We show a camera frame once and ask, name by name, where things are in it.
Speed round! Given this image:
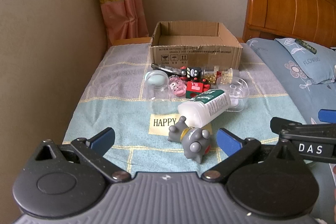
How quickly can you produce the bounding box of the clear bottle of yellow capsules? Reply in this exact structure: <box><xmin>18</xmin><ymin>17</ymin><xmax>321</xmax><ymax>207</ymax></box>
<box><xmin>201</xmin><ymin>67</ymin><xmax>240</xmax><ymax>84</ymax></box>

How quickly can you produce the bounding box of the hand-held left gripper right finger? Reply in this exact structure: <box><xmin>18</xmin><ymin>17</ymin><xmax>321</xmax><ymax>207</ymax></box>
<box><xmin>201</xmin><ymin>128</ymin><xmax>302</xmax><ymax>184</ymax></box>

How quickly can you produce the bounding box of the black toy train engine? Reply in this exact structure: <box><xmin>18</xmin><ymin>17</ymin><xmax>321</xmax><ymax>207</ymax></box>
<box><xmin>180</xmin><ymin>67</ymin><xmax>208</xmax><ymax>83</ymax></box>

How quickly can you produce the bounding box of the wooden nightstand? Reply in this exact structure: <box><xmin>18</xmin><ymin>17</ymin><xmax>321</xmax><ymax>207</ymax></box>
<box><xmin>113</xmin><ymin>36</ymin><xmax>245</xmax><ymax>46</ymax></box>

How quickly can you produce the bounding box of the dark green patterned case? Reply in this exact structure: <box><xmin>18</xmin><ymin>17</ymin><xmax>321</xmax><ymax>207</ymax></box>
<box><xmin>295</xmin><ymin>39</ymin><xmax>318</xmax><ymax>54</ymax></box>

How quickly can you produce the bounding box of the blue floral pillow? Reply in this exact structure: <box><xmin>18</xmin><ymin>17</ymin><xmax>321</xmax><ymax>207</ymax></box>
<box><xmin>274</xmin><ymin>37</ymin><xmax>336</xmax><ymax>86</ymax></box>

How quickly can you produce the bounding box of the clear round plastic container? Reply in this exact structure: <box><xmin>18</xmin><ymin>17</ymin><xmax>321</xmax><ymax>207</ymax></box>
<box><xmin>218</xmin><ymin>77</ymin><xmax>250</xmax><ymax>111</ymax></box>

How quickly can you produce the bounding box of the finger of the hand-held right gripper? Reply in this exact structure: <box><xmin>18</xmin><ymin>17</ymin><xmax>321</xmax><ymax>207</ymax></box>
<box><xmin>318</xmin><ymin>109</ymin><xmax>336</xmax><ymax>124</ymax></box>
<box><xmin>270</xmin><ymin>117</ymin><xmax>336</xmax><ymax>140</ymax></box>

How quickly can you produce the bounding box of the pink pig toy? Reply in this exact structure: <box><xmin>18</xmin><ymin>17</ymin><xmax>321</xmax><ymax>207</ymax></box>
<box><xmin>168</xmin><ymin>76</ymin><xmax>187</xmax><ymax>97</ymax></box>

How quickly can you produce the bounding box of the grey toy figure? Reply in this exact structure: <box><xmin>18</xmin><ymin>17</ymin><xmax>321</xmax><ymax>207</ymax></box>
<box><xmin>168</xmin><ymin>116</ymin><xmax>210</xmax><ymax>161</ymax></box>

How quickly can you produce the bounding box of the clear plastic cup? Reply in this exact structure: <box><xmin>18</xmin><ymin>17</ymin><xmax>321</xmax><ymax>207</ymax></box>
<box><xmin>151</xmin><ymin>94</ymin><xmax>181</xmax><ymax>119</ymax></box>

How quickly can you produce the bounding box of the red toy train car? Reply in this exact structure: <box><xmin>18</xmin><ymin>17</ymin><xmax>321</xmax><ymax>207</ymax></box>
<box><xmin>185</xmin><ymin>81</ymin><xmax>211</xmax><ymax>99</ymax></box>

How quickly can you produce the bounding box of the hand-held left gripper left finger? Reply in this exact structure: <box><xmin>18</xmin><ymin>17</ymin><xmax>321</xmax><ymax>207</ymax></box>
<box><xmin>34</xmin><ymin>127</ymin><xmax>132</xmax><ymax>184</ymax></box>

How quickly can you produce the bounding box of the white bottle with green label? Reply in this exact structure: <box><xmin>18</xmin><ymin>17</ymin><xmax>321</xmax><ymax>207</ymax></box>
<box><xmin>178</xmin><ymin>90</ymin><xmax>231</xmax><ymax>128</ymax></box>

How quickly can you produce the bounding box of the blue checked towel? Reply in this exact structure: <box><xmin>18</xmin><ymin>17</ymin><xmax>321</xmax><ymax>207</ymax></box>
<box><xmin>63</xmin><ymin>43</ymin><xmax>307</xmax><ymax>173</ymax></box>

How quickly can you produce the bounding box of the brown cardboard box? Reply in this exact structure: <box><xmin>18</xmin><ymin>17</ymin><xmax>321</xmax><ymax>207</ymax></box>
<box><xmin>148</xmin><ymin>21</ymin><xmax>243</xmax><ymax>69</ymax></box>

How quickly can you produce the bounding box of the wooden headboard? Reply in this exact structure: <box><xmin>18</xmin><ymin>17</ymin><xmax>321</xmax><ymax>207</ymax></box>
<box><xmin>241</xmin><ymin>0</ymin><xmax>336</xmax><ymax>49</ymax></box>

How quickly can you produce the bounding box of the light blue earbud case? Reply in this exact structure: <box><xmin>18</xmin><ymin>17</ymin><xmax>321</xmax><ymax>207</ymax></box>
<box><xmin>145</xmin><ymin>70</ymin><xmax>169</xmax><ymax>90</ymax></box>

